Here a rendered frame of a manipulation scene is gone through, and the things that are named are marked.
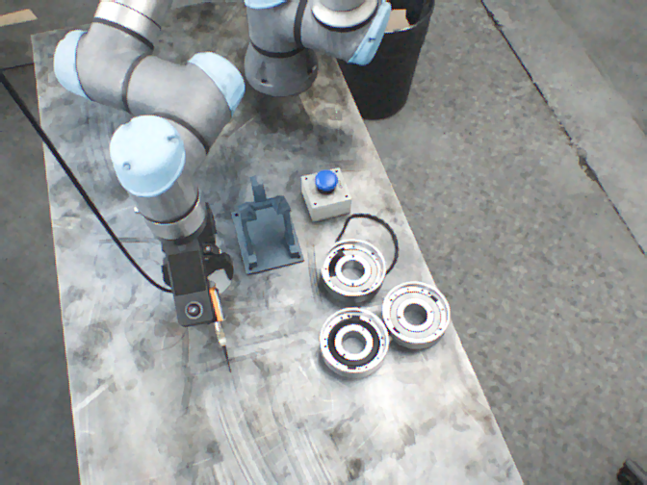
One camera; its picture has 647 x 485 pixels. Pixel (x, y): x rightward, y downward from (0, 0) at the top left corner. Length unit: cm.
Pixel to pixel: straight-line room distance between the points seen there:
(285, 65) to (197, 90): 56
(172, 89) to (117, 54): 9
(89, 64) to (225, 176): 46
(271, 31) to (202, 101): 51
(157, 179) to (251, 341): 42
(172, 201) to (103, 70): 18
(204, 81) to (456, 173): 159
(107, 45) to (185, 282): 30
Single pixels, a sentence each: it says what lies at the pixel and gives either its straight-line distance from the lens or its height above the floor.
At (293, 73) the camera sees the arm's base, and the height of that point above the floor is 85.
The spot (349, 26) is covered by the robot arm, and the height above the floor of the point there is 102.
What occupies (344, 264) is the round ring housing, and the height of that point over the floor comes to 82.
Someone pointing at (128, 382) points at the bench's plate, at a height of 80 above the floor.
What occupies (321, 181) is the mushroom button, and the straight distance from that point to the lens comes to 111.
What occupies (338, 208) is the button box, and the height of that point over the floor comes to 83.
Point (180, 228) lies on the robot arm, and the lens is 79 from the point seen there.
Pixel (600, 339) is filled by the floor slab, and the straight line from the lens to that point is 208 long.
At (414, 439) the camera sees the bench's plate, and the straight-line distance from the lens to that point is 101.
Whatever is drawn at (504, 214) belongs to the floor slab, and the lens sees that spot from 221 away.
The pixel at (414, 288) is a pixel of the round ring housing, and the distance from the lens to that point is 106.
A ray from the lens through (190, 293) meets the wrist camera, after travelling 85.
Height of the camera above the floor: 177
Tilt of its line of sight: 59 degrees down
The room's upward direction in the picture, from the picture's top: 1 degrees clockwise
